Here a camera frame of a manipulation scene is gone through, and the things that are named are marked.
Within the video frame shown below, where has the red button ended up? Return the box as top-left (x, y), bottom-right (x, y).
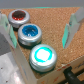
top-left (7, 9), bottom-right (31, 29)

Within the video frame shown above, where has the black drawer handle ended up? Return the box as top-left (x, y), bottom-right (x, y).
top-left (61, 65), bottom-right (84, 83)

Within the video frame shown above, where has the green button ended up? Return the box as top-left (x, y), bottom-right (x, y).
top-left (28, 43), bottom-right (58, 73)

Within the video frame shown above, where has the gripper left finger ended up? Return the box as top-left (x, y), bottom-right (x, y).
top-left (0, 12), bottom-right (18, 50)

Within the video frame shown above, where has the blue button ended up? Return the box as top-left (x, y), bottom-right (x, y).
top-left (17, 23), bottom-right (43, 47)

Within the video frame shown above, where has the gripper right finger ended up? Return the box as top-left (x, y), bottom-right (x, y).
top-left (62, 8), bottom-right (84, 50)

